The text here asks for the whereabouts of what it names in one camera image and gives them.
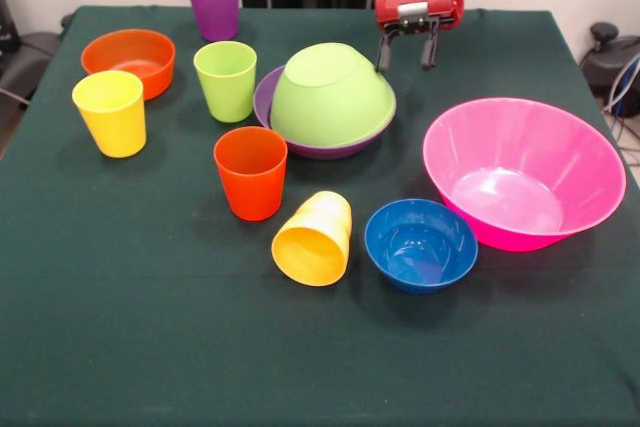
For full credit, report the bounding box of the tall yellow cup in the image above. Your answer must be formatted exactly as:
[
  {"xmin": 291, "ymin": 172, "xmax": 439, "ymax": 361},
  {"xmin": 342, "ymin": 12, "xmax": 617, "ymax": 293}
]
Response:
[{"xmin": 71, "ymin": 70, "xmax": 148, "ymax": 159}]

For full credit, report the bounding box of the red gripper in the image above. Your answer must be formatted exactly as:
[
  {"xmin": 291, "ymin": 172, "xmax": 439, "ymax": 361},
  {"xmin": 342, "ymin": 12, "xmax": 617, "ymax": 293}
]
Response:
[{"xmin": 373, "ymin": 0, "xmax": 466, "ymax": 74}]

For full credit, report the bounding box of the green cup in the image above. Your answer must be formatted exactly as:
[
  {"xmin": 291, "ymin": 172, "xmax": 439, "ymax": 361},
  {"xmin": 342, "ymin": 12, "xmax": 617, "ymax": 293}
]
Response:
[{"xmin": 193, "ymin": 40, "xmax": 258, "ymax": 124}]

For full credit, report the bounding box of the orange bowl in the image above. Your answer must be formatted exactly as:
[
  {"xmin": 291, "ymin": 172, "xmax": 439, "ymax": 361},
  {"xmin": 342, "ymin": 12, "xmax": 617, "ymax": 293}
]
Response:
[{"xmin": 80, "ymin": 28, "xmax": 177, "ymax": 101}]

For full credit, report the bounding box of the dark green tablecloth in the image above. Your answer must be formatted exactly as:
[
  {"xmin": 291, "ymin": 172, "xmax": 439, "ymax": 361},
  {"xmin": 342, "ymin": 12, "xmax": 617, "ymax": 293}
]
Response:
[{"xmin": 0, "ymin": 5, "xmax": 640, "ymax": 427}]

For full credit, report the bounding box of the bundle of cables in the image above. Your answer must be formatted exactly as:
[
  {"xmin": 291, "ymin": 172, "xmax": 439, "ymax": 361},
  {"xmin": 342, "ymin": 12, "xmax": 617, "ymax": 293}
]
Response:
[{"xmin": 602, "ymin": 54, "xmax": 640, "ymax": 166}]

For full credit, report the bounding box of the orange cup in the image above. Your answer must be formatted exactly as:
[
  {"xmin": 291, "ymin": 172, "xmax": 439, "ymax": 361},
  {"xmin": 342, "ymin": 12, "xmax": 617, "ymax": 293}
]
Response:
[{"xmin": 213, "ymin": 125, "xmax": 289, "ymax": 222}]

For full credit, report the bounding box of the purple cup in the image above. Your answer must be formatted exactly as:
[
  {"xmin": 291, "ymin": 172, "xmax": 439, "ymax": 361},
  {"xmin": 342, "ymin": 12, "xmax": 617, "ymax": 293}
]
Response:
[{"xmin": 185, "ymin": 0, "xmax": 241, "ymax": 42}]

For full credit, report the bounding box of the yellow ribbed cup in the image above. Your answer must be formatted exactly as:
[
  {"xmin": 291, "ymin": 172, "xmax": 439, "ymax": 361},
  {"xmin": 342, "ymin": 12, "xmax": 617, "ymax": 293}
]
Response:
[{"xmin": 271, "ymin": 190, "xmax": 353, "ymax": 288}]

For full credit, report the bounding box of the blue bowl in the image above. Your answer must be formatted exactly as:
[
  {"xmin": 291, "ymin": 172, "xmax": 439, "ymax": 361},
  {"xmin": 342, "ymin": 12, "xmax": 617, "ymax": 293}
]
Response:
[{"xmin": 363, "ymin": 198, "xmax": 479, "ymax": 296}]

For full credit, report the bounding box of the purple bowl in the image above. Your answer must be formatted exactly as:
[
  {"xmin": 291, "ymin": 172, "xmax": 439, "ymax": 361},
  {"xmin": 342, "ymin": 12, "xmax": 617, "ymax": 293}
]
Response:
[{"xmin": 252, "ymin": 64, "xmax": 397, "ymax": 161}]

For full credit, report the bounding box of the green bowl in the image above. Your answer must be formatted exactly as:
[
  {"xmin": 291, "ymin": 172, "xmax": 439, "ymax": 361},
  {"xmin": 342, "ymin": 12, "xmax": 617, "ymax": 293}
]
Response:
[{"xmin": 269, "ymin": 42, "xmax": 398, "ymax": 148}]

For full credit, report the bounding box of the pink bowl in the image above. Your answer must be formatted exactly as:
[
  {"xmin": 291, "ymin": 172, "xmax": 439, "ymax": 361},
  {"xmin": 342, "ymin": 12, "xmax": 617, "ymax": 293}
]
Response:
[{"xmin": 422, "ymin": 97, "xmax": 628, "ymax": 253}]

